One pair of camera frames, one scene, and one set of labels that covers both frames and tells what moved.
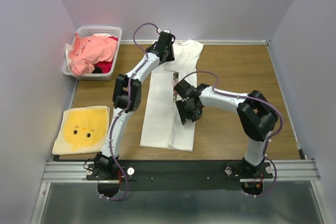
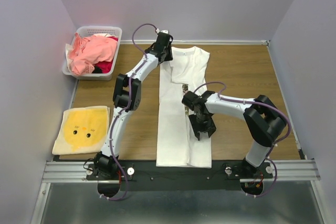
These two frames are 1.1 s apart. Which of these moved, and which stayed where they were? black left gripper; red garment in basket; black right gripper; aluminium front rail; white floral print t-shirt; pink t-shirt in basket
Moved: white floral print t-shirt; black right gripper
Stayed: pink t-shirt in basket; aluminium front rail; red garment in basket; black left gripper
